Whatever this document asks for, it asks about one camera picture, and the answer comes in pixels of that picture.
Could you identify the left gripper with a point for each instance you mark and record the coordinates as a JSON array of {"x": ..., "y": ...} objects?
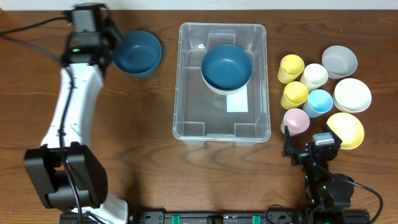
[{"x": 115, "y": 33}]

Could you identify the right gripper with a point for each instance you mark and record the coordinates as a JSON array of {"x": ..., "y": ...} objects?
[{"x": 288, "y": 150}]

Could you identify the pink cup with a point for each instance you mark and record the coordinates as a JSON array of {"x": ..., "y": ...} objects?
[{"x": 296, "y": 120}]

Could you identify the blue bowl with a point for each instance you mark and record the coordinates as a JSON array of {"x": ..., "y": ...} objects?
[
  {"x": 226, "y": 67},
  {"x": 138, "y": 55}
]

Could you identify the light blue cup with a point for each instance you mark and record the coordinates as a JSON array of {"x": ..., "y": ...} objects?
[{"x": 318, "y": 103}]

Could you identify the cream bowl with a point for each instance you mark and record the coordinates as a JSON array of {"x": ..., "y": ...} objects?
[{"x": 222, "y": 92}]

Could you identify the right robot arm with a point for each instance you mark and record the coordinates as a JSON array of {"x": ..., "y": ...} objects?
[{"x": 330, "y": 193}]

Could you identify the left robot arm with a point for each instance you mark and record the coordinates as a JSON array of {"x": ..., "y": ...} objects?
[{"x": 63, "y": 170}]

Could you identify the white label in container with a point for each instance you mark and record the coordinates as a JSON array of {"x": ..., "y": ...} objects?
[{"x": 237, "y": 102}]

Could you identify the clear plastic container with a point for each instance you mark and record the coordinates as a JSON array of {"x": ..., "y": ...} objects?
[{"x": 200, "y": 115}]

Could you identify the yellow bowl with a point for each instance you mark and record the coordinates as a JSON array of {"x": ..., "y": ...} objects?
[{"x": 348, "y": 128}]

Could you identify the yellow cup near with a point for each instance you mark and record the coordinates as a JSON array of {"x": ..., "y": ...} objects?
[{"x": 294, "y": 95}]

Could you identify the yellow cup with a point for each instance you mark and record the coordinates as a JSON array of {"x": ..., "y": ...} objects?
[
  {"x": 294, "y": 95},
  {"x": 291, "y": 66}
]

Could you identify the white bowl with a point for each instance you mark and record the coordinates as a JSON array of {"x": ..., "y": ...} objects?
[{"x": 352, "y": 96}]

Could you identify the cream cup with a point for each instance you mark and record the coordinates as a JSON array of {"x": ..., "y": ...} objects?
[{"x": 314, "y": 76}]

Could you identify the yellow cup far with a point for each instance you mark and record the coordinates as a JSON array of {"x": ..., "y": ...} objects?
[{"x": 291, "y": 66}]

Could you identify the grey bowl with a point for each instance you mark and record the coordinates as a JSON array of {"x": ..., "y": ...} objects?
[{"x": 339, "y": 61}]

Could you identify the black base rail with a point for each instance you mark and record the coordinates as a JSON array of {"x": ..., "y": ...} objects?
[{"x": 270, "y": 216}]

